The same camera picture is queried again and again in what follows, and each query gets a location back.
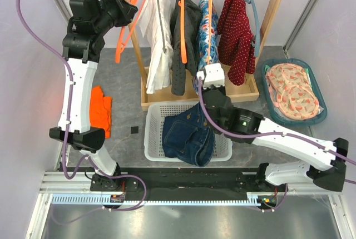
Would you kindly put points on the peach patterned garment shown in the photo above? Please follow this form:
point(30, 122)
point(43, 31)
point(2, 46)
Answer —
point(291, 92)

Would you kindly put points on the orange hanger of floral garment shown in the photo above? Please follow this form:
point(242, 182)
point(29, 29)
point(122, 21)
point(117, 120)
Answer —
point(210, 32)

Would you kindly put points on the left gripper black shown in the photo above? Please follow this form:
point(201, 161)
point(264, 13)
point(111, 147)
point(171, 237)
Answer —
point(126, 10)

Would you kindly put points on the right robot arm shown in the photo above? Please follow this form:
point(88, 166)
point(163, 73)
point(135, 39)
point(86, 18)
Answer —
point(320, 162)

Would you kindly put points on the white plastic basket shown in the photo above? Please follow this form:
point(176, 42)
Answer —
point(156, 113)

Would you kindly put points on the small black square tile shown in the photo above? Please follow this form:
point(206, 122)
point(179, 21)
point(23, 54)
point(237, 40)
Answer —
point(134, 130)

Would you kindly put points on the black dotted garment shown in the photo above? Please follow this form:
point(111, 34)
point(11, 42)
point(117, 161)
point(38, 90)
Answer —
point(193, 17)

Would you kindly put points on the orange hanger of black garment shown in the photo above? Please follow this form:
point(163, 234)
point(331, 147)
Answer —
point(182, 32)

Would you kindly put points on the blue-grey hanger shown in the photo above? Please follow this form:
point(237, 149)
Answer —
point(256, 42)

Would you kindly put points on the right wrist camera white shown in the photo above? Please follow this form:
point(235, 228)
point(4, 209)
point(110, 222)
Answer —
point(212, 76)

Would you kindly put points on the wooden clothes rack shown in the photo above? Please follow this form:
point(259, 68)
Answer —
point(243, 93)

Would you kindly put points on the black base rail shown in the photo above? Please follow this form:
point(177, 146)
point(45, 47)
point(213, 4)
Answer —
point(186, 184)

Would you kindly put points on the orange cloth on floor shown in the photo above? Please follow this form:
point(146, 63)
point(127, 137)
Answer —
point(101, 110)

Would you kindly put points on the blue denim skirt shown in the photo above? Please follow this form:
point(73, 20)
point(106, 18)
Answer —
point(188, 137)

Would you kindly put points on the white pleated skirt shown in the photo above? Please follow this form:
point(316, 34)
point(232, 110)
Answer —
point(160, 63)

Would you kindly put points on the blue floral garment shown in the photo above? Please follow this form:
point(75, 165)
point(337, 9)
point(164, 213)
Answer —
point(203, 33)

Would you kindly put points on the red polka dot garment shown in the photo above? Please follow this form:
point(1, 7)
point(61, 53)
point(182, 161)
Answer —
point(235, 47)

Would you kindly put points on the orange plastic hanger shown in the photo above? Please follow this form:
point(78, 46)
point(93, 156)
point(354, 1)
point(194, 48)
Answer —
point(122, 41)

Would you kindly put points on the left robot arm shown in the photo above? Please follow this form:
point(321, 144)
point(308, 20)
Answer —
point(82, 46)

